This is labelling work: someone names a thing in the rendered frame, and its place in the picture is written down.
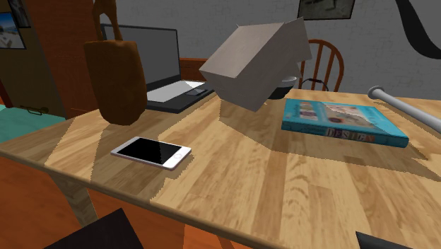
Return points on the red-brown wooden furniture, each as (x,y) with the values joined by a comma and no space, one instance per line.
(191,69)

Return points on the grey framed wall picture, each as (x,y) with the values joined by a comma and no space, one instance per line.
(20,12)

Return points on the white smartphone with black screen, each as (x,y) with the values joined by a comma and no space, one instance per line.
(150,152)

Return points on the brown tote bag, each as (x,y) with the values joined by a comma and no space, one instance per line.
(115,79)

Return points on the blue hardcover book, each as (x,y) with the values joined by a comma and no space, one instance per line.
(344,119)

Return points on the grey open cardboard box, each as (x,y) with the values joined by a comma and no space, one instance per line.
(248,65)

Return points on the brown wooden chair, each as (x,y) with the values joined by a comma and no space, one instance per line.
(325,65)

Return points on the light wooden table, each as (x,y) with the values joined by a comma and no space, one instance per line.
(261,193)

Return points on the dark framed wall picture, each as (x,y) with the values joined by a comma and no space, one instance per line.
(325,8)

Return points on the blue framed wall picture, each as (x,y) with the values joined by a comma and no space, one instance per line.
(10,32)

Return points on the grey baseball bat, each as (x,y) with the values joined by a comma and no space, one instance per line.
(410,110)

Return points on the dark bowl with white rim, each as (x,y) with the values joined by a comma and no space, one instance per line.
(283,88)

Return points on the black open laptop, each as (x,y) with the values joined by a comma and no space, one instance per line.
(151,51)

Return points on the teal bed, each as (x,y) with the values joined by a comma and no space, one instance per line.
(24,122)

